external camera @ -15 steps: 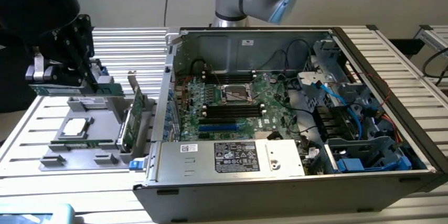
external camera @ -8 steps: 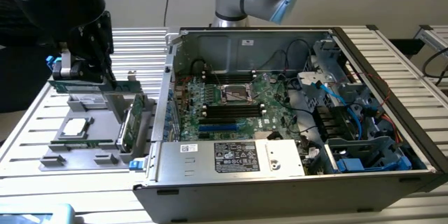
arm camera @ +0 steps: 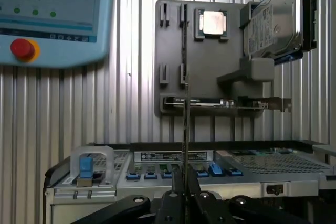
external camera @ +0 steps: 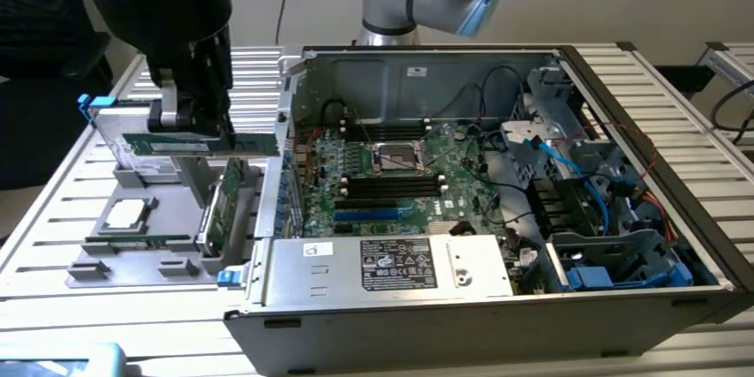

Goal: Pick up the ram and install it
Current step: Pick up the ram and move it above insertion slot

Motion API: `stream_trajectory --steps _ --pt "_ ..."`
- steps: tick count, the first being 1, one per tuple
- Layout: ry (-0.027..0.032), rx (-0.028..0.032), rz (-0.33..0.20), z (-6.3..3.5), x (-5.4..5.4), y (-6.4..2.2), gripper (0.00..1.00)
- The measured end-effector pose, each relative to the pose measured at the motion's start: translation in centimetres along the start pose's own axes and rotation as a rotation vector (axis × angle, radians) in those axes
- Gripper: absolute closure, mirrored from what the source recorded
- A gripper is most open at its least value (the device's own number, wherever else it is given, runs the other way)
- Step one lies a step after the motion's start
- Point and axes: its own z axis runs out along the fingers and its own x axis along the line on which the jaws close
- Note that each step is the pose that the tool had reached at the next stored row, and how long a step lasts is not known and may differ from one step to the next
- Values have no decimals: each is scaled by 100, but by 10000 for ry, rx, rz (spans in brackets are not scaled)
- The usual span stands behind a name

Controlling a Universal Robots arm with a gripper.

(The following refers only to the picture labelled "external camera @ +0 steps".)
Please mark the black expansion slot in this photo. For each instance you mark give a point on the black expansion slot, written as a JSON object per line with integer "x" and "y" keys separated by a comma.
{"x": 365, "y": 204}

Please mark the grey metal disk bay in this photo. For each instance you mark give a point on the grey metal disk bay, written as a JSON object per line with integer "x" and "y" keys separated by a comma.
{"x": 560, "y": 130}

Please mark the green RAM stick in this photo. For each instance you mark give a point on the green RAM stick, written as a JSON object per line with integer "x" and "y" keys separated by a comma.
{"x": 138, "y": 242}
{"x": 177, "y": 144}

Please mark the metal CPU socket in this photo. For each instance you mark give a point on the metal CPU socket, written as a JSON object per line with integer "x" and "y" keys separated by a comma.
{"x": 395, "y": 158}

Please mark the light blue grey device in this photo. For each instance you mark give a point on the light blue grey device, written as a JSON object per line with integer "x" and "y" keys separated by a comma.
{"x": 65, "y": 361}

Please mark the blue expansion slot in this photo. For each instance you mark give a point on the blue expansion slot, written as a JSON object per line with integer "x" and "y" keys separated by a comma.
{"x": 365, "y": 215}

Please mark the open grey PC case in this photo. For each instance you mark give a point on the open grey PC case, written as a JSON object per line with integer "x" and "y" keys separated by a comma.
{"x": 472, "y": 333}

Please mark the green Dell motherboard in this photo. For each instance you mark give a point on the green Dell motherboard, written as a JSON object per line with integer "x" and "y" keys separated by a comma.
{"x": 465, "y": 200}

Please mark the silver CPU chip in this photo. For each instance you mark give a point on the silver CPU chip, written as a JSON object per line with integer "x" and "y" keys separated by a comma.
{"x": 123, "y": 217}

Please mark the black RAM slot bank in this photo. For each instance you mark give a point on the black RAM slot bank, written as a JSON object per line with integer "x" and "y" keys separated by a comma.
{"x": 391, "y": 187}
{"x": 386, "y": 130}

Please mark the silver power supply unit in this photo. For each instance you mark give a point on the silver power supply unit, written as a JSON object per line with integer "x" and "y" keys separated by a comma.
{"x": 383, "y": 271}

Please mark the green expansion card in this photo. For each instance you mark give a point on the green expansion card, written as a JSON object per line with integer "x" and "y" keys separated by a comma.
{"x": 118, "y": 125}

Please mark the grey parts rack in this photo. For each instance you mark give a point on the grey parts rack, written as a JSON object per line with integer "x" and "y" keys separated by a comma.
{"x": 159, "y": 213}

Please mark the blue plastic drive bay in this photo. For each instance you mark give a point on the blue plastic drive bay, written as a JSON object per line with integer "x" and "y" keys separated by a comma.
{"x": 618, "y": 262}

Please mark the blue plastic case latch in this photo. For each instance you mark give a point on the blue plastic case latch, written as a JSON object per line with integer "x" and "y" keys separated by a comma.
{"x": 229, "y": 277}

